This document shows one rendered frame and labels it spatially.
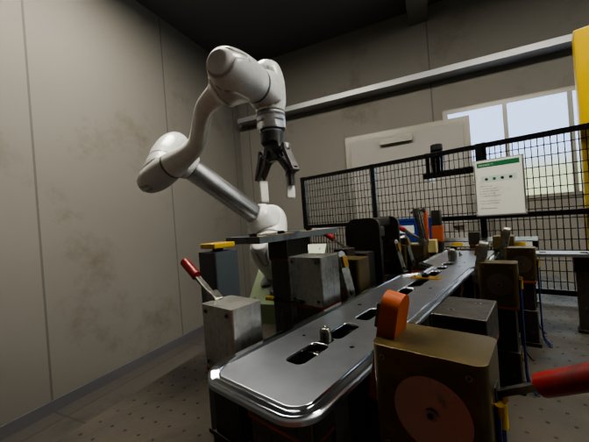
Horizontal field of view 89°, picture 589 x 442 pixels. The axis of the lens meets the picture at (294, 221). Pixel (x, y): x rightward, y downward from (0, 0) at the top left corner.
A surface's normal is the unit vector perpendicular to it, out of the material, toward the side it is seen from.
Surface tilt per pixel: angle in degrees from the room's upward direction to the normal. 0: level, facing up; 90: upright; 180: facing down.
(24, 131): 90
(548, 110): 90
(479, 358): 0
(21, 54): 90
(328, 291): 90
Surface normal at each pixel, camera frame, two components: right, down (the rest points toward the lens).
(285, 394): -0.07, -1.00
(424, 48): -0.42, 0.04
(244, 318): 0.76, -0.06
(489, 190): -0.65, 0.05
